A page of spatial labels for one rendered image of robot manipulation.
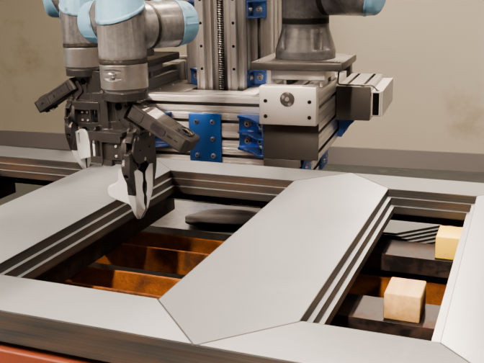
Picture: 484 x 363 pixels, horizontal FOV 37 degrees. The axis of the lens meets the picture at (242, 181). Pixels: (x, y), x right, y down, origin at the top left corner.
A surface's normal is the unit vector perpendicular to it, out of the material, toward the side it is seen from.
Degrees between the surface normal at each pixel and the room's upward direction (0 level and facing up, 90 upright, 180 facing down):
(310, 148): 90
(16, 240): 0
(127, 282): 90
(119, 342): 90
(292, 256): 0
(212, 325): 0
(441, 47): 90
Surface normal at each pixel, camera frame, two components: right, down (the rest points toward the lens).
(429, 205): -0.36, 0.26
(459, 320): -0.02, -0.96
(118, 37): 0.00, 0.27
